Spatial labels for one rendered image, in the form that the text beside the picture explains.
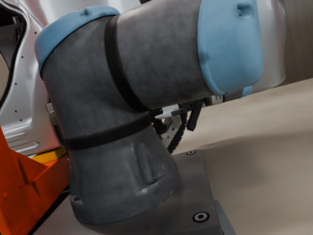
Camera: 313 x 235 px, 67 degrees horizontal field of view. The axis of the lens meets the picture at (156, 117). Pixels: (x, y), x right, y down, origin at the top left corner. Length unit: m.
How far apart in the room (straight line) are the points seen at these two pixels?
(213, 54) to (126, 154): 0.14
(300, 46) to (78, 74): 6.59
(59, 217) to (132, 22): 0.26
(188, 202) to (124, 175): 0.08
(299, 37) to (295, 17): 0.45
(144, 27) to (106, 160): 0.15
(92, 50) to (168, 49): 0.08
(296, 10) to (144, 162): 6.62
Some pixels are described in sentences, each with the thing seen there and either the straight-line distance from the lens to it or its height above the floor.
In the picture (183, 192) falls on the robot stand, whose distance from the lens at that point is 0.30.
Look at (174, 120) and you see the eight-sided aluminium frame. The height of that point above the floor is 0.76.
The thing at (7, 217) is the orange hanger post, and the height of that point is 0.63.
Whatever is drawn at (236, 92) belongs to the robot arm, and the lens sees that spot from 0.88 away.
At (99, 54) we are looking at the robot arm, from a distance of 0.25.
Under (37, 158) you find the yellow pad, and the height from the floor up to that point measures 0.72.
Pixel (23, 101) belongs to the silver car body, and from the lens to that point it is 1.50.
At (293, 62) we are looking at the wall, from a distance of 6.69.
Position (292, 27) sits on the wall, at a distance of 6.73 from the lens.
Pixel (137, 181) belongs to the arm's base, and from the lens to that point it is 0.28.
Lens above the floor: 0.96
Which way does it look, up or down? 9 degrees down
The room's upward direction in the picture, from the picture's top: 16 degrees counter-clockwise
